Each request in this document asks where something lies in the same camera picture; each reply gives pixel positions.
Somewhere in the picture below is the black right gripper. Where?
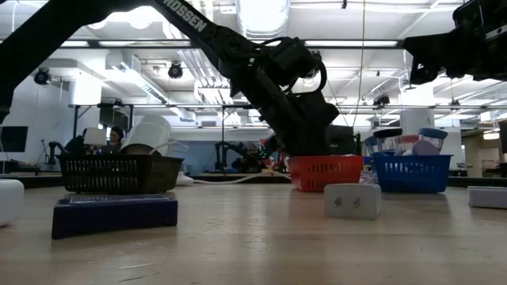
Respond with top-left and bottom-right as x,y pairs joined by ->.
402,0 -> 496,85

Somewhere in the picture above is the lavender sand timer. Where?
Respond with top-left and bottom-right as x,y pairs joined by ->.
411,140 -> 441,156

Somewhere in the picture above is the white digital clock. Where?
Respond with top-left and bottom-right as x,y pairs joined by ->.
467,185 -> 507,210

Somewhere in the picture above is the black background monitor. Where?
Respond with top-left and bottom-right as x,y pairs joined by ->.
0,126 -> 29,154
327,124 -> 356,157

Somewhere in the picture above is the red plastic basket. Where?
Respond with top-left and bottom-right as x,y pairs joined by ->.
288,154 -> 364,194

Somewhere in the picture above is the blue plastic basket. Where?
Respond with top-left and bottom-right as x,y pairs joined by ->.
372,153 -> 453,194

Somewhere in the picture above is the white cylindrical lamp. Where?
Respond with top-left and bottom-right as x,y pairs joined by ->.
120,114 -> 173,156

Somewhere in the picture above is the black plastic basket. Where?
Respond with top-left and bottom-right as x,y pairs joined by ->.
57,154 -> 185,196

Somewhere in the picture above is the navy digital clock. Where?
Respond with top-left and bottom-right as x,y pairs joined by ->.
51,193 -> 179,241

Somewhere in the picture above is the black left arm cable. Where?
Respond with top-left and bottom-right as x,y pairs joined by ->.
261,37 -> 328,96

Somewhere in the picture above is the black aluminium rig frame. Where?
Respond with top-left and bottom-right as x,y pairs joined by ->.
0,38 -> 507,188

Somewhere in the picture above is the black background rig frame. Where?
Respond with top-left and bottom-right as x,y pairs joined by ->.
220,103 -> 257,159

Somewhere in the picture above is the silver ceiling duct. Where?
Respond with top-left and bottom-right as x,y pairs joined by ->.
236,0 -> 291,40

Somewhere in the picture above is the white lamp cable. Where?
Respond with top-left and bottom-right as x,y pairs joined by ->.
150,140 -> 190,155

